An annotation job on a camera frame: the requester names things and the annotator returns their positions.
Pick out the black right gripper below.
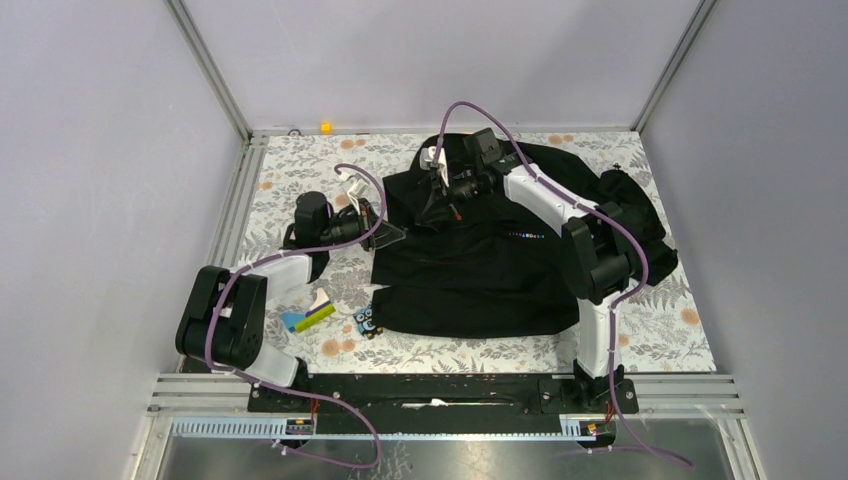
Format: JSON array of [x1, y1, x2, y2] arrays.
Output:
[[421, 167, 487, 225]]

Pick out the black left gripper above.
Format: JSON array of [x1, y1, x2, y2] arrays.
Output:
[[319, 198, 405, 252]]

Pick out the black zip jacket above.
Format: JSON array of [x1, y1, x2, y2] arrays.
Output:
[[371, 142, 679, 339]]

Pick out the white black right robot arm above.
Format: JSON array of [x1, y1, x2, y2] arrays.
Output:
[[418, 129, 649, 412]]

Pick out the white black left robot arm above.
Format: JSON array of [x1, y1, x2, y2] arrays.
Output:
[[175, 191, 407, 411]]

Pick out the small blue owl toy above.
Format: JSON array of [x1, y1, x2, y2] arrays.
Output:
[[353, 306, 383, 340]]

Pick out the blue paper scrap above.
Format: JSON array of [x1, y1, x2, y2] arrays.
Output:
[[280, 312, 304, 333]]

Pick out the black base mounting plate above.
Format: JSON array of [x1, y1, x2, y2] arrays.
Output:
[[247, 372, 641, 417]]

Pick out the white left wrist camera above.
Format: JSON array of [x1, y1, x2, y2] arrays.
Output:
[[337, 171, 369, 214]]

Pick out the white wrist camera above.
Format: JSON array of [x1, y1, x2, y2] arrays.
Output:
[[337, 171, 369, 214], [418, 146, 450, 187]]

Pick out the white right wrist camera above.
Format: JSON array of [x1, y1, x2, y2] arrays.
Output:
[[418, 146, 450, 187]]

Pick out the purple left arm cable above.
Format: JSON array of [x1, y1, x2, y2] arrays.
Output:
[[203, 162, 389, 468]]

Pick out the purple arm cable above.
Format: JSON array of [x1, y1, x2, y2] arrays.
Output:
[[437, 100, 697, 473], [203, 162, 389, 468]]

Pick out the aluminium frame corner post left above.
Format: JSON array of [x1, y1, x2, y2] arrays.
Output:
[[164, 0, 252, 143]]

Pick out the aluminium frame corner post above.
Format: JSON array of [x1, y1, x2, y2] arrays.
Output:
[[164, 0, 252, 143], [630, 0, 719, 134]]

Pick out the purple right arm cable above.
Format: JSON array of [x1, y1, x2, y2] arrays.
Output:
[[437, 100, 697, 473]]

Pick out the aluminium front frame rails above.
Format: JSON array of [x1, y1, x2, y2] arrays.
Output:
[[132, 373, 765, 479]]

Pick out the aluminium frame corner post right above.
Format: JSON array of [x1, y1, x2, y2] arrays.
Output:
[[630, 0, 719, 134]]

